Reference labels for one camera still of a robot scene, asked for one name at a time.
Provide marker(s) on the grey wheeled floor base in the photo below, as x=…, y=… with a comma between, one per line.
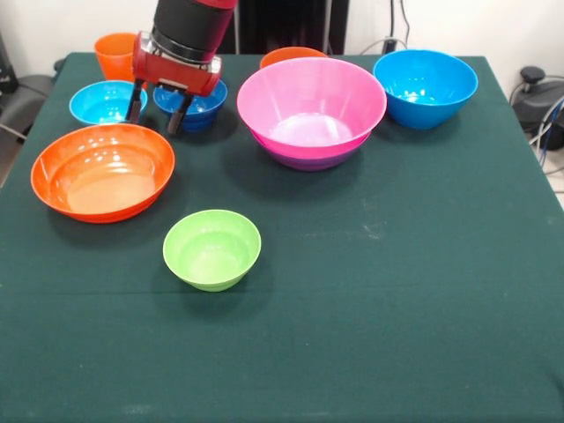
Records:
x=26, y=99
x=539, y=94

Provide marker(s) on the small dark blue bowl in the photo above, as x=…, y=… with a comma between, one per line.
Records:
x=205, y=110

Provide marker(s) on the small deep orange bowl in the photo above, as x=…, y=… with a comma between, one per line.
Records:
x=286, y=55

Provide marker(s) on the large pink bowl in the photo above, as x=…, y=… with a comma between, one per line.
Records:
x=308, y=97

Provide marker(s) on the wide orange bowl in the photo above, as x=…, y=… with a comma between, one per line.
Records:
x=101, y=176

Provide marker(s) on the purple bowl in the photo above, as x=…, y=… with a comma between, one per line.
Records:
x=313, y=164

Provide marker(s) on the small green bowl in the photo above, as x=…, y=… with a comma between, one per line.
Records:
x=211, y=251

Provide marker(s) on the medium blue bowl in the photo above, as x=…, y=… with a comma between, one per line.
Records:
x=425, y=90

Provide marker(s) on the dark green tablecloth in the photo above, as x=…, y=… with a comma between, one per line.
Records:
x=282, y=352

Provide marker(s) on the orange cup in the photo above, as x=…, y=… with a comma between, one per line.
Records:
x=114, y=55

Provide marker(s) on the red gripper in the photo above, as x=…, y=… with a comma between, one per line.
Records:
x=176, y=72

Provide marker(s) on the small light blue bowl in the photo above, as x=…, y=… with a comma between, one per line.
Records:
x=99, y=103

